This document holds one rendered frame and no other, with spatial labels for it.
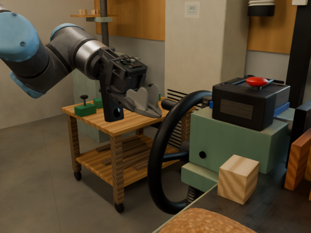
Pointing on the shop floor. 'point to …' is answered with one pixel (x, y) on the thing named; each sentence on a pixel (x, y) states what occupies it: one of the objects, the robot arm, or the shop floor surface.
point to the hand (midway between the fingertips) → (155, 116)
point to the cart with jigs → (117, 145)
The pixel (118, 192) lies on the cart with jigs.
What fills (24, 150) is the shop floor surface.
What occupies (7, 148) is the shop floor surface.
